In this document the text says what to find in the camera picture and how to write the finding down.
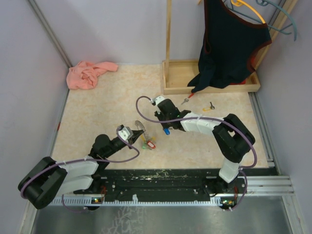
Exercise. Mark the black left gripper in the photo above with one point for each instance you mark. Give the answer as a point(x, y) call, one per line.
point(136, 133)

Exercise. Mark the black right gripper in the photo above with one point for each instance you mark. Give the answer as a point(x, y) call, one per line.
point(159, 114)

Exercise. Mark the key with blue tag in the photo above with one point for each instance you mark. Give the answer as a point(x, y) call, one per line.
point(167, 131)

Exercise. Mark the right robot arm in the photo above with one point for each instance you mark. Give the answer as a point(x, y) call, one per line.
point(231, 135)

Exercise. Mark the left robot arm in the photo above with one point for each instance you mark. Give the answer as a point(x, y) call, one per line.
point(49, 178)

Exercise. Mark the red key tag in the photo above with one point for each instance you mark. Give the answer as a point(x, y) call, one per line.
point(151, 145)

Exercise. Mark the key with red tag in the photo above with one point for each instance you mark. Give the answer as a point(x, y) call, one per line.
point(187, 99)

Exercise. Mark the wooden clothes rack base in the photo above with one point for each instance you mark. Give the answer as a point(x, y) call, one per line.
point(178, 73)

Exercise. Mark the key with yellow tag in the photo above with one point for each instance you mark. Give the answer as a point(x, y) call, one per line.
point(208, 108)

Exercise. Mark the pink crumpled cloth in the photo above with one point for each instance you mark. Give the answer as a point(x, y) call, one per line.
point(85, 74)

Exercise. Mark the dark navy vest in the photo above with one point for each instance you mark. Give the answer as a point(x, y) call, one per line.
point(230, 43)

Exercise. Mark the yellow clothes hanger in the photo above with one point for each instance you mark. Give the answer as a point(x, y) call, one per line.
point(240, 3)

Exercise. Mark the teal clothes hanger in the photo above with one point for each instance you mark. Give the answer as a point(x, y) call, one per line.
point(281, 22)

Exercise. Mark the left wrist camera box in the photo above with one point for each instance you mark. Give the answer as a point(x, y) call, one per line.
point(124, 133)

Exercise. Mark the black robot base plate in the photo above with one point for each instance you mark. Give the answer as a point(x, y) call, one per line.
point(162, 185)

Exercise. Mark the aluminium frame rail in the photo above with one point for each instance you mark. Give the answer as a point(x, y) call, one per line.
point(278, 185)

